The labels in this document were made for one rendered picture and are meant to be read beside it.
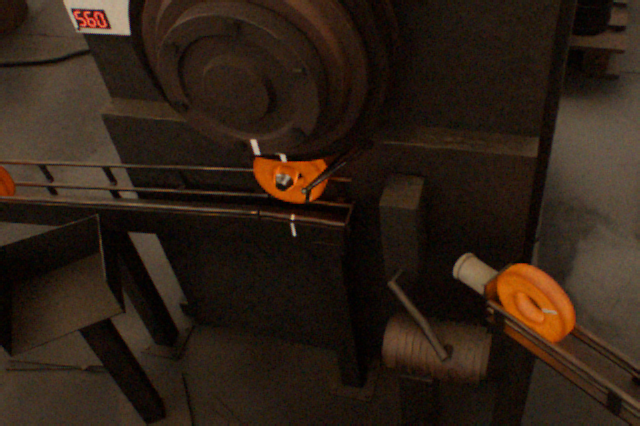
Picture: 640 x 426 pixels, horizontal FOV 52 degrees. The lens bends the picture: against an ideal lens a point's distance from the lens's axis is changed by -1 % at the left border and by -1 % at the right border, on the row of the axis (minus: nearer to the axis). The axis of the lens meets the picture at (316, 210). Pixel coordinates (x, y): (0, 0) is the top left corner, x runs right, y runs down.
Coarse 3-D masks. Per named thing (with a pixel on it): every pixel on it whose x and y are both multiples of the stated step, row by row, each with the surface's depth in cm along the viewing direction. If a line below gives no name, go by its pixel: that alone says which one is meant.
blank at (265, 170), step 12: (264, 168) 135; (276, 168) 137; (300, 168) 132; (312, 168) 131; (324, 168) 133; (264, 180) 138; (300, 180) 138; (324, 180) 134; (276, 192) 140; (288, 192) 139; (300, 192) 138; (312, 192) 136
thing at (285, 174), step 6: (282, 168) 133; (288, 168) 133; (276, 174) 132; (282, 174) 132; (288, 174) 132; (294, 174) 133; (276, 180) 132; (282, 180) 131; (288, 180) 132; (294, 180) 133; (276, 186) 132; (282, 186) 132; (288, 186) 132
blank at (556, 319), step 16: (512, 272) 118; (528, 272) 116; (512, 288) 120; (528, 288) 116; (544, 288) 113; (560, 288) 113; (512, 304) 123; (528, 304) 123; (544, 304) 114; (560, 304) 112; (528, 320) 121; (544, 320) 117; (560, 320) 113; (544, 336) 120; (560, 336) 116
